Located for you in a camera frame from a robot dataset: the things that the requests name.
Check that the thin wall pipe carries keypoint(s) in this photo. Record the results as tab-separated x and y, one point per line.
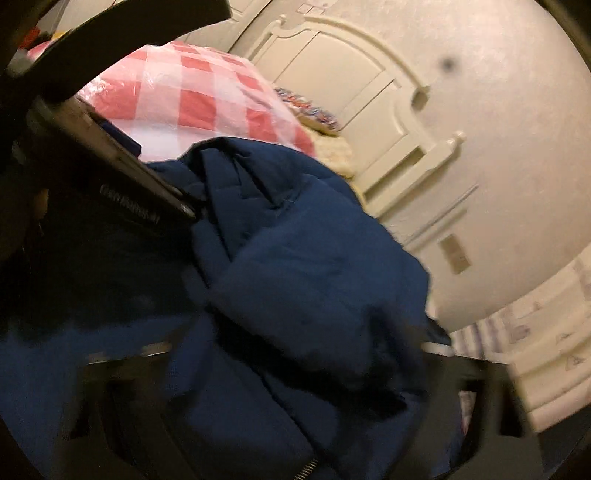
443	210

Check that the blue down jacket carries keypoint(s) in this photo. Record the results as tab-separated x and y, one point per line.
300	258

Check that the colourful patterned pillow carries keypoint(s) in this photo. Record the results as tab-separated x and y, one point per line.
309	108

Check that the red white checked blanket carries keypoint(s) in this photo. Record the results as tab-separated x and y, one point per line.
198	92

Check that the cream wooden headboard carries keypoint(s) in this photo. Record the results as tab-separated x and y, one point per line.
332	74

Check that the wall switch plate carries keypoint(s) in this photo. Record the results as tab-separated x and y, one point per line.
455	254

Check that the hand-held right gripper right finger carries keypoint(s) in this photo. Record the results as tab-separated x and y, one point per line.
480	383

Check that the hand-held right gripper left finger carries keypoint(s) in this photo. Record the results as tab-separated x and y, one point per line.
134	401

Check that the printed striped curtain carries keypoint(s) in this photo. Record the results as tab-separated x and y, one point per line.
540	332

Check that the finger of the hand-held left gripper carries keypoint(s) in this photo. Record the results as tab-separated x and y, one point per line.
115	37
115	154

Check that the pale yellow fleece blanket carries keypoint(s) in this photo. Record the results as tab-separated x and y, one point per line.
337	154

